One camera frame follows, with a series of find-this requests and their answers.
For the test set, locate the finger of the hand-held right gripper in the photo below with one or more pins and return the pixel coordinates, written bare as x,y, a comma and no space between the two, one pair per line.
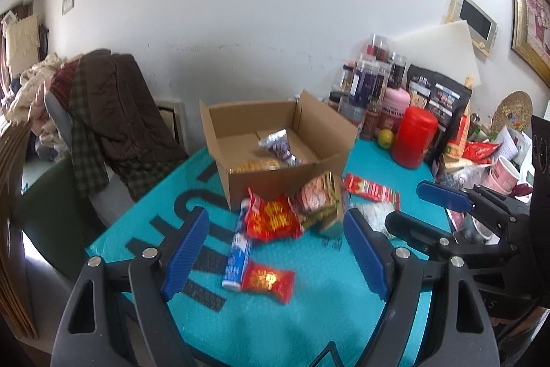
412,223
442,195

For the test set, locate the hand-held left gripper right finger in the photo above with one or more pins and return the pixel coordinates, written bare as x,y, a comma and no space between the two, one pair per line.
365,251

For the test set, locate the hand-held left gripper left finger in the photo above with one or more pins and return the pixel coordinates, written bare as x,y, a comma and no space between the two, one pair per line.
184,259

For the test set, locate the silver white snack packet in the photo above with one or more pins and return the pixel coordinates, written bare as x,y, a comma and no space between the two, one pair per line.
374,217

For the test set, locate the blue white snack tube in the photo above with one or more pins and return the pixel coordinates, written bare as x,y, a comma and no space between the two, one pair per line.
238,259

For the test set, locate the red white striped packet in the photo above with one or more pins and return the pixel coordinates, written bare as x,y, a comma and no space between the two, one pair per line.
369,190

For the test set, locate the dark red noodle packet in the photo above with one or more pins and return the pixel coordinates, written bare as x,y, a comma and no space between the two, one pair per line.
316,195

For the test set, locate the small red snack packet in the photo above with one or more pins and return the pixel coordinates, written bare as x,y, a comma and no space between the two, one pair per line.
266,279

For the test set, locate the large red snack packet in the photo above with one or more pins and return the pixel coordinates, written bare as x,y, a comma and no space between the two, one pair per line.
270,221

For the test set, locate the brown cardboard box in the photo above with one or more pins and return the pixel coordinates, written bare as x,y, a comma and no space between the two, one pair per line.
266,186

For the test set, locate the clear plastic bag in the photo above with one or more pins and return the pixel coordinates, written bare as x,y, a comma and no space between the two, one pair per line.
449,178

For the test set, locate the red foil bag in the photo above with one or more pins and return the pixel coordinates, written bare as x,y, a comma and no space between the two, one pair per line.
479,151

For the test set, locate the yellow red packet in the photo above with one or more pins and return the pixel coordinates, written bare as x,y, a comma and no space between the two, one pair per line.
456,139

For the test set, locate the pink paper cup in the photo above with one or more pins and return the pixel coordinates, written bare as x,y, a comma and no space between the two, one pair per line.
500,175

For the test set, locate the red canister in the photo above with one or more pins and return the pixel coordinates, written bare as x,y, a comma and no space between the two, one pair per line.
412,139

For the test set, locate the teal printed table cover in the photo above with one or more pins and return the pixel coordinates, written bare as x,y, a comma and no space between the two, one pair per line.
309,307

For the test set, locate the green lime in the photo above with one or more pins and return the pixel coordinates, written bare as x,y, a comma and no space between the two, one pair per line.
385,138

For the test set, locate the white paper card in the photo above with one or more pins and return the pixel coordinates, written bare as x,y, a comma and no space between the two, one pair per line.
511,143

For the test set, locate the black printed pouch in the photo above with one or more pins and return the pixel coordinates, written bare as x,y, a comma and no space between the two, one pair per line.
447,100

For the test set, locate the pink bottle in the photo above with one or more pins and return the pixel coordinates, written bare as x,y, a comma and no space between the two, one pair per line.
393,109

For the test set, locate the brown spice bottle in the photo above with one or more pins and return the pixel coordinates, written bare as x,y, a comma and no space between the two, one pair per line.
371,120

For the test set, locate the woven straw trivet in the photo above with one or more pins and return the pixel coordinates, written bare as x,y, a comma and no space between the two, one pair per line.
511,109

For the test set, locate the wooden spatula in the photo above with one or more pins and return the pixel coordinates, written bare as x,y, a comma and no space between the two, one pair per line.
468,82

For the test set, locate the yellow fried snack bag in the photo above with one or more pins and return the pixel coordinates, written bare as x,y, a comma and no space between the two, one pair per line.
258,165

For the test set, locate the short wide clear jar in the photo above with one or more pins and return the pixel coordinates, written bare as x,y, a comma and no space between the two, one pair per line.
350,111

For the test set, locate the tall jar brown contents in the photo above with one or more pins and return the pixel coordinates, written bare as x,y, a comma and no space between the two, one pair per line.
382,81

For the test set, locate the tall jar dark contents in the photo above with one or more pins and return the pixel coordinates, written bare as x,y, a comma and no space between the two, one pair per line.
396,70

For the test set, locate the dark green furniture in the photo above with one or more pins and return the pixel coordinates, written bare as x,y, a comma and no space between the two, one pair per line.
56,216

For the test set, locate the purple silver snack packet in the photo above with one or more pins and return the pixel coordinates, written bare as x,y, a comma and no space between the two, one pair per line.
279,145

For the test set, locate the dark blue tall jar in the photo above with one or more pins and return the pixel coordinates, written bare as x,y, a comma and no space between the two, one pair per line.
361,85

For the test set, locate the white framed panel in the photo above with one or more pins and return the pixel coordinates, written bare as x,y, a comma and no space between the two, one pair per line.
169,122

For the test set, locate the small red spice jar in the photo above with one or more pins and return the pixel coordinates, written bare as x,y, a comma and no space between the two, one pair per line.
335,99

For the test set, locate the white foam board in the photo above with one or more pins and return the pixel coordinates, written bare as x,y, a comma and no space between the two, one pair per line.
442,49

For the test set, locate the small jar of nuts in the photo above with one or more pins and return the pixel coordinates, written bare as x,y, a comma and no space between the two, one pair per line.
348,77

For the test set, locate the brown quilted jacket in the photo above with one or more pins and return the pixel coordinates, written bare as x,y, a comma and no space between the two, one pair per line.
124,113

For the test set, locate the tall jar red contents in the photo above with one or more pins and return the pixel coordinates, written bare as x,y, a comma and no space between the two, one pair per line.
377,46

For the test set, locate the stack of flattened cardboard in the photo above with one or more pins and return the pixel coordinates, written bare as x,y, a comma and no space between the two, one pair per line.
15,242

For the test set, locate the grey chair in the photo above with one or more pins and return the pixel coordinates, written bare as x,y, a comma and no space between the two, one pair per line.
58,113

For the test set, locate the gold framed picture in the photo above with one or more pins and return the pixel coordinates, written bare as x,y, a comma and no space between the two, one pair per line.
530,18

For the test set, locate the red striped garment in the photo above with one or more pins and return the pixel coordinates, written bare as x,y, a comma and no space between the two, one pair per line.
64,81

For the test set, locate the pile of pale clothes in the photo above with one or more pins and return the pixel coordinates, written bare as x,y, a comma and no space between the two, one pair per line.
30,92

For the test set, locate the cream padded board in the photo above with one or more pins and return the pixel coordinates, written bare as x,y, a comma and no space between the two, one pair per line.
21,42

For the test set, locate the cream wall intercom panel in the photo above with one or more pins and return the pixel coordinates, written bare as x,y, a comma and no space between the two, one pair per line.
472,18

